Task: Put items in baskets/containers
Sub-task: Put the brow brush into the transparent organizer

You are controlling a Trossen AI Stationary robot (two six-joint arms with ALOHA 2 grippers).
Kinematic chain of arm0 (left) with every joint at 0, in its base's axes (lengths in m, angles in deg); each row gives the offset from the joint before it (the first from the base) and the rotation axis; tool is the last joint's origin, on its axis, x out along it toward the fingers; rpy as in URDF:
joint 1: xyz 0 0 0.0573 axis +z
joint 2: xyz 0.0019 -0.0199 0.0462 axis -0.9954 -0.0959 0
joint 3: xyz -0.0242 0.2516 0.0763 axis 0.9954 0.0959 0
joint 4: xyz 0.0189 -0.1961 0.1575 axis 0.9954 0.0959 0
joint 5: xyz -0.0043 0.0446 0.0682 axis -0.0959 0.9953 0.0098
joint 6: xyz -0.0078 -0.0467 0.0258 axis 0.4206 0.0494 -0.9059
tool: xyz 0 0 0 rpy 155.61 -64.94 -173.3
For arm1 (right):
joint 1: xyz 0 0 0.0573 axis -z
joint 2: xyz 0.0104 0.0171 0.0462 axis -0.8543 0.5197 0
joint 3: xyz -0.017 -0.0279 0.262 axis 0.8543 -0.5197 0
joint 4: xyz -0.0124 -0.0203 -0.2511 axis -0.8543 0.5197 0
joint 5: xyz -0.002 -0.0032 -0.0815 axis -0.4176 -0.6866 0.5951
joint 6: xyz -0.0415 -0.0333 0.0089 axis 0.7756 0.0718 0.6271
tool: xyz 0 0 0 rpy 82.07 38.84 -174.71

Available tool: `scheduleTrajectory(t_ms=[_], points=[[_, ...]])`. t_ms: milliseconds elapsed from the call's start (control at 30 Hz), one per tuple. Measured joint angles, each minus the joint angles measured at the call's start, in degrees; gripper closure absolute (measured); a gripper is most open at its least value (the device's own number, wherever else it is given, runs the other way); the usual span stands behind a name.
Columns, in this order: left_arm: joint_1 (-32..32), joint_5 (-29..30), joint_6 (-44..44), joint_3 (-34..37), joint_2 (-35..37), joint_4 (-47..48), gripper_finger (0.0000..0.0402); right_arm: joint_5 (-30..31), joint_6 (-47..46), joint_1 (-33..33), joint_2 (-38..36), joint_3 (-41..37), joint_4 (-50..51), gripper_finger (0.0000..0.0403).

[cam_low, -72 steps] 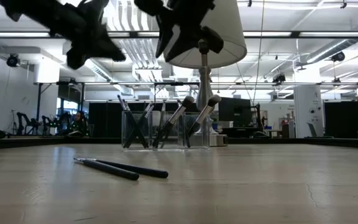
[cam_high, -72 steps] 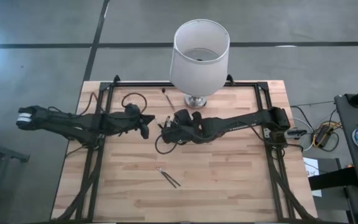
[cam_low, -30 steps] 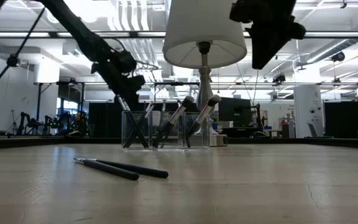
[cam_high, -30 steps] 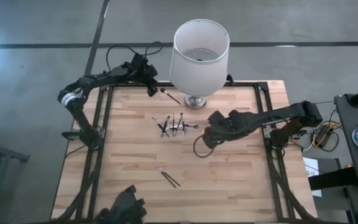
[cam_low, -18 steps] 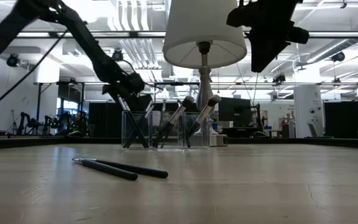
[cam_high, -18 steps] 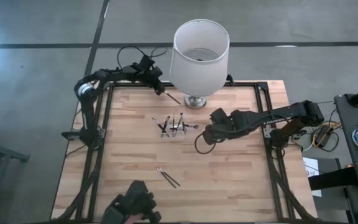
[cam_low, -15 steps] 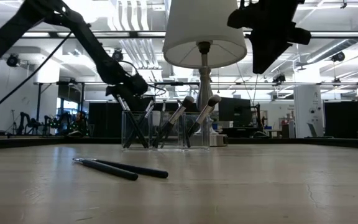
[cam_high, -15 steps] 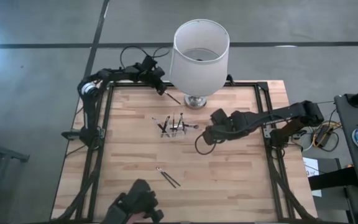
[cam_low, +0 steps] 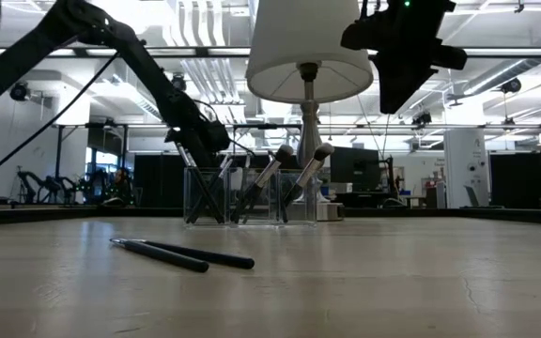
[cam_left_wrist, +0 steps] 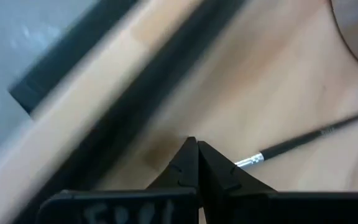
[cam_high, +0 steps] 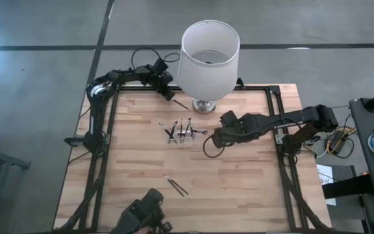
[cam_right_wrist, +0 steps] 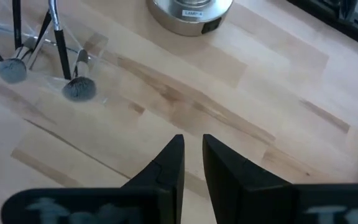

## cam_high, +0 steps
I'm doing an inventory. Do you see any black handle makeup brush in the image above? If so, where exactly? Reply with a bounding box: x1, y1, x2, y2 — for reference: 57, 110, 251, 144
158, 122, 172, 138

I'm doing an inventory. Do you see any medium fluffy makeup brush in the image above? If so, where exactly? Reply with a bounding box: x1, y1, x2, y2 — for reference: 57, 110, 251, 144
184, 117, 193, 138

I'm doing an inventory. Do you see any white shade chrome table lamp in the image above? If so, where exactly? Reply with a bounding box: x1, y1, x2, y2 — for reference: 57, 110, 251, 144
176, 19, 241, 116

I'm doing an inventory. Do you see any black bar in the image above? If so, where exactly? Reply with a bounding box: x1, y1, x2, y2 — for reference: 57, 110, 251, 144
321, 173, 374, 200

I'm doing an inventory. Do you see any slim silver-ferrule makeup brush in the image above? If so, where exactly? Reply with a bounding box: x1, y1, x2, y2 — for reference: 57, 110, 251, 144
170, 120, 179, 140

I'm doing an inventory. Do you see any black right camera cable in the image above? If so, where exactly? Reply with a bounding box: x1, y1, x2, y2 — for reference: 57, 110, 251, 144
202, 135, 229, 159

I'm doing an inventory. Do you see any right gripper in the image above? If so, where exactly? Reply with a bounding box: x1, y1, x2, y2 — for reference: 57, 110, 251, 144
210, 109, 253, 150

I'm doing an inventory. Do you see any yellow cable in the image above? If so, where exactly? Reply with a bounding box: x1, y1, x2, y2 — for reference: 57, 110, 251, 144
325, 126, 358, 154

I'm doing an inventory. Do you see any white paper sheet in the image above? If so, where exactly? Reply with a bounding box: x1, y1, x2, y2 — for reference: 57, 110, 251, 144
316, 164, 337, 206

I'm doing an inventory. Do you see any makeup brush printed handle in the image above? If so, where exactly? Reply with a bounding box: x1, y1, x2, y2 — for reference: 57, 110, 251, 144
162, 174, 186, 198

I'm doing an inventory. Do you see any large fluffy makeup brush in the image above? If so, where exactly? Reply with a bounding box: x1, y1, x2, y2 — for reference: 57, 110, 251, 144
188, 128, 208, 137

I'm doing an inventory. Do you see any clear acrylic brush organizer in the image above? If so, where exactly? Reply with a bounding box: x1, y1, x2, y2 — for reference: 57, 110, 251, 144
166, 128, 197, 145

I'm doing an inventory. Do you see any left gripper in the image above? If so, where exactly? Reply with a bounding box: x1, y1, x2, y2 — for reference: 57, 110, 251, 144
153, 69, 177, 102

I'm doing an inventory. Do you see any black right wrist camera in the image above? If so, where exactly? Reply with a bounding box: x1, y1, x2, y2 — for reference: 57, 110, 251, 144
221, 110, 240, 128

